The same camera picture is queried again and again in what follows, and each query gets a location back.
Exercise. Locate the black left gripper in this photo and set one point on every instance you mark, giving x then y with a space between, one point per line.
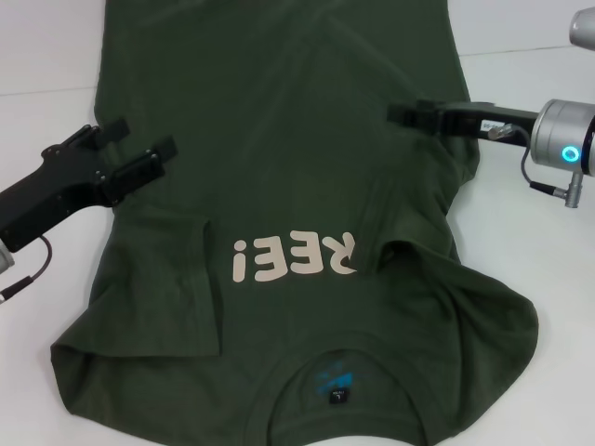
60 186

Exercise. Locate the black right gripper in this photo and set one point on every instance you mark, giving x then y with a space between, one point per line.
465 121

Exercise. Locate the dark green FREE t-shirt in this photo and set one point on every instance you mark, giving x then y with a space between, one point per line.
279 116

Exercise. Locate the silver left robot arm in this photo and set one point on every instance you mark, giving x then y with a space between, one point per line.
4 260

